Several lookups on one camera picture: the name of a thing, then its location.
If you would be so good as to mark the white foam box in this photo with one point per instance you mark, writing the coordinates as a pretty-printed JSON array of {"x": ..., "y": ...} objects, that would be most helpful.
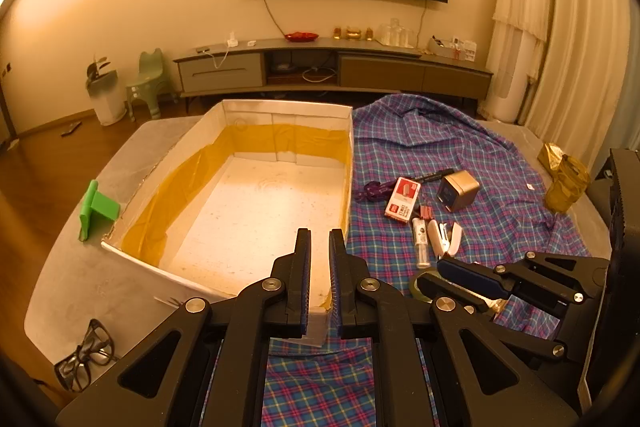
[{"x": 260, "y": 207}]

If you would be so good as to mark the gold bowl ornament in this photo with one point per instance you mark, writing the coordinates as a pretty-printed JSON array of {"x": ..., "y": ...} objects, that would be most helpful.
[{"x": 354, "y": 35}]

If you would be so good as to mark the green child chair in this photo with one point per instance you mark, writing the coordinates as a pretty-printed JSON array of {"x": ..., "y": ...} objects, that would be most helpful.
[{"x": 150, "y": 79}]

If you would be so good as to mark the red dish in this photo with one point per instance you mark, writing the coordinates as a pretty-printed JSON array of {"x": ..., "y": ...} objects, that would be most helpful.
[{"x": 301, "y": 37}]

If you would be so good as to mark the clear tube with white cap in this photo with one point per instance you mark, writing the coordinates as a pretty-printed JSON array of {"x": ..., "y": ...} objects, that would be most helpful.
[{"x": 421, "y": 242}]

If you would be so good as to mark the red and white staple box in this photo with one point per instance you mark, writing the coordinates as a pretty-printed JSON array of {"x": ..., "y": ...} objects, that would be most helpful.
[{"x": 402, "y": 199}]

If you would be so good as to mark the white charger dock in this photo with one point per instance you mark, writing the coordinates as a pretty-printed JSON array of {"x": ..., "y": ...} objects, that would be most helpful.
[{"x": 232, "y": 41}]

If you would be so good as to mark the gold cube speaker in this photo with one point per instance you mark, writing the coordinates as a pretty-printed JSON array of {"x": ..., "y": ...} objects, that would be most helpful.
[{"x": 460, "y": 192}]

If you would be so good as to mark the white round bin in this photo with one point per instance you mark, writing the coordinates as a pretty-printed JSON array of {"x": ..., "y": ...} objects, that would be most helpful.
[{"x": 107, "y": 104}]

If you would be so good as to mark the clear glass cup set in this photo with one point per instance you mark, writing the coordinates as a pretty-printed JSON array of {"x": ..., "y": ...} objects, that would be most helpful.
[{"x": 397, "y": 36}]

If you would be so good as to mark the cream curtain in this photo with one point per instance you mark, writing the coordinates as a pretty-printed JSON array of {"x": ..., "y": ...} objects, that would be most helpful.
[{"x": 590, "y": 32}]

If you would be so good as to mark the white desktop organizer box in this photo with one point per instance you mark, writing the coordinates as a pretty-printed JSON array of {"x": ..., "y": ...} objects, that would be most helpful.
[{"x": 450, "y": 49}]

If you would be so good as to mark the purple figurine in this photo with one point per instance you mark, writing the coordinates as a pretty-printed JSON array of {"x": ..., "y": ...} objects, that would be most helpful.
[{"x": 375, "y": 191}]

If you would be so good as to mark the green phone stand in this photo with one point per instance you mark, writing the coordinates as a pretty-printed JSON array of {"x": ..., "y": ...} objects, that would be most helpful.
[{"x": 100, "y": 207}]

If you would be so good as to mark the dark flat item on floor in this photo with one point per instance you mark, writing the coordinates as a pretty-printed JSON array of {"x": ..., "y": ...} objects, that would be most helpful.
[{"x": 71, "y": 129}]

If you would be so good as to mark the white stapler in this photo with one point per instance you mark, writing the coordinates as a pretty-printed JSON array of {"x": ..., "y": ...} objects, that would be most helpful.
[{"x": 445, "y": 239}]

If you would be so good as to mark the black marker pen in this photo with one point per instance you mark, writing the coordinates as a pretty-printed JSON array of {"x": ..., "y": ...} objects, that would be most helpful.
[{"x": 435, "y": 176}]

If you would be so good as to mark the black eyeglasses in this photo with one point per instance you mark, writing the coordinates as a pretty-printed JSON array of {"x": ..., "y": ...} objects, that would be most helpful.
[{"x": 85, "y": 357}]

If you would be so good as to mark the crumpled gold foil bag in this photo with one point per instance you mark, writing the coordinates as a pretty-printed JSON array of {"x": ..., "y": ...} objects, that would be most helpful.
[{"x": 567, "y": 182}]

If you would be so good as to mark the long grey television cabinet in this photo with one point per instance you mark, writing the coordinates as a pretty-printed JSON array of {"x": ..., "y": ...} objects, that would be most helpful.
[{"x": 380, "y": 72}]

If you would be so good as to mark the dark green tape roll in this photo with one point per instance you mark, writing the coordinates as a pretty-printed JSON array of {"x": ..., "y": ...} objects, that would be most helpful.
[{"x": 416, "y": 284}]

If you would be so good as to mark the blue plaid shirt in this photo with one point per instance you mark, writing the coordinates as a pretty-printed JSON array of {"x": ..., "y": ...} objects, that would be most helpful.
[{"x": 400, "y": 132}]

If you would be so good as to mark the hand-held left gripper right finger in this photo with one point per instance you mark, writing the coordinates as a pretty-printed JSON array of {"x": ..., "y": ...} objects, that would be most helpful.
[{"x": 336, "y": 297}]

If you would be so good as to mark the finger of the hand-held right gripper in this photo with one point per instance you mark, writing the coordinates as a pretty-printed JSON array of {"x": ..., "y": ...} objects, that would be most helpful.
[
  {"x": 465, "y": 296},
  {"x": 470, "y": 277}
]

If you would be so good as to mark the potted green plant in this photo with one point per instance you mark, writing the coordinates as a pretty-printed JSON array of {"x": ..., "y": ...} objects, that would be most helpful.
[{"x": 97, "y": 69}]

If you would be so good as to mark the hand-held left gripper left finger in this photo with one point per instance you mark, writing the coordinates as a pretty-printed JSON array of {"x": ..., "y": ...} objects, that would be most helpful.
[{"x": 305, "y": 297}]

